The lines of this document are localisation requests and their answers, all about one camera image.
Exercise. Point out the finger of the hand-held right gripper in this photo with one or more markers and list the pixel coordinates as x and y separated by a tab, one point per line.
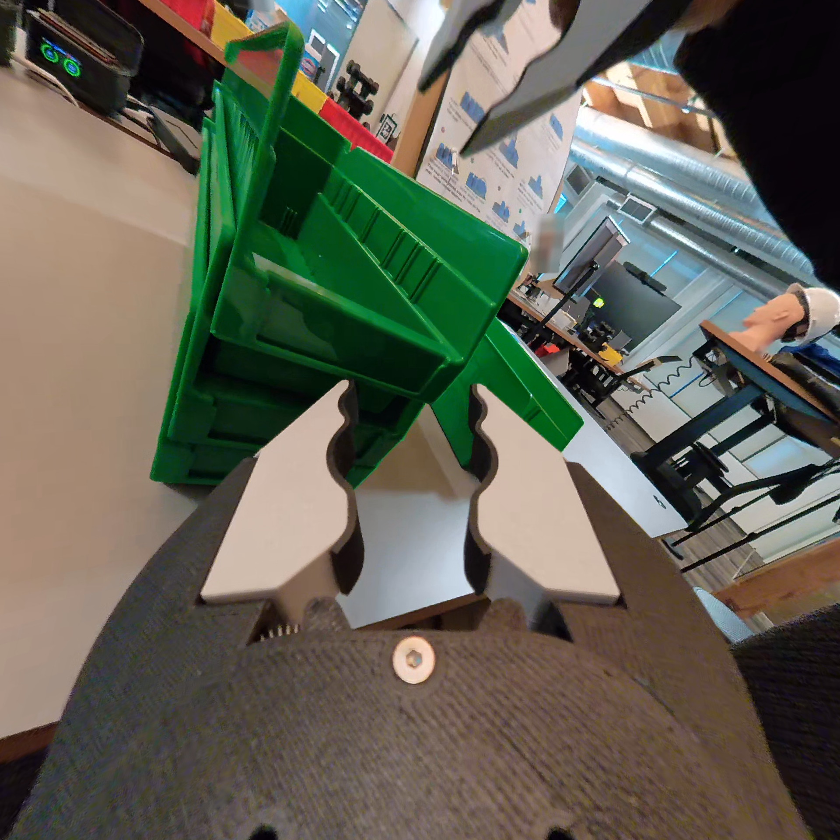
590	46
463	19

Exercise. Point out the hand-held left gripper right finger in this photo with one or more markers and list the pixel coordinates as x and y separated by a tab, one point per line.
538	525

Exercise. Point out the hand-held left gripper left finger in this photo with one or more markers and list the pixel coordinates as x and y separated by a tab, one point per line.
282	525

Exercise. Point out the green plastic bin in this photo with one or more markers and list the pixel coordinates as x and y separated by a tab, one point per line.
367	236
525	394
170	469
190	420

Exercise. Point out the person's right forearm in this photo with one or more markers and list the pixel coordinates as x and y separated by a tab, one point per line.
787	131

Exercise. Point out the wooden document stand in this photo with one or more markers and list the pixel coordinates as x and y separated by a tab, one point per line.
420	131

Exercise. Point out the black dumbbells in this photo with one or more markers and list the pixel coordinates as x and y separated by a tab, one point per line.
354	92

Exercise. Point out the red bin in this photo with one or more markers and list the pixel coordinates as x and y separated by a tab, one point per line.
190	8
358	131

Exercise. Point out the white wipes canister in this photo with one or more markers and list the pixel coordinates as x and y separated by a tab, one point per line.
313	62

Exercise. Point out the small yellow bin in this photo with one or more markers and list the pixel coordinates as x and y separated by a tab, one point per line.
233	26
308	92

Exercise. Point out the monitor on tripod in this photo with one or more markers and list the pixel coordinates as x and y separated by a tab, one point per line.
590	249

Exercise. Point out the black television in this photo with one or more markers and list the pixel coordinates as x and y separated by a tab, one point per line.
636	302

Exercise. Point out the silver ventilation duct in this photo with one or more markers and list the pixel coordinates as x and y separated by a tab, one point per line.
689	197

